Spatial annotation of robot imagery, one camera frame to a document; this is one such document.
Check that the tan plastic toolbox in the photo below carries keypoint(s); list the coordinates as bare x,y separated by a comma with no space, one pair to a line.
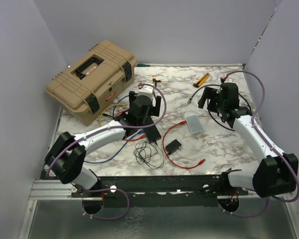
91,84

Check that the green handled screwdriver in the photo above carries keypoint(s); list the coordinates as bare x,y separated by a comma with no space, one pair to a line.
143,65

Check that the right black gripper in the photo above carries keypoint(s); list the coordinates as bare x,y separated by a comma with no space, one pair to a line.
210,93

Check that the yellow utility knife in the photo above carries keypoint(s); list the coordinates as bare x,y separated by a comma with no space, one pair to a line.
201,80

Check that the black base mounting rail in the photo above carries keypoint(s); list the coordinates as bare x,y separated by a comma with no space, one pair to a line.
172,191

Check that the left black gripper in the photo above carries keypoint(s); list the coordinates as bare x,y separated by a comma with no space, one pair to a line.
154,110

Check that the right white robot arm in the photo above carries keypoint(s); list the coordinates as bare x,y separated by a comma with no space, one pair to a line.
277,170

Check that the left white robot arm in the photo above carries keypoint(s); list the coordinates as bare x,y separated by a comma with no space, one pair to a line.
67,155

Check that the white grey flat device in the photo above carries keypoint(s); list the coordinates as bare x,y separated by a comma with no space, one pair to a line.
194,124

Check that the black blue network switch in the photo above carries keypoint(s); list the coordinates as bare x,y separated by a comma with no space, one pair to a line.
152,133

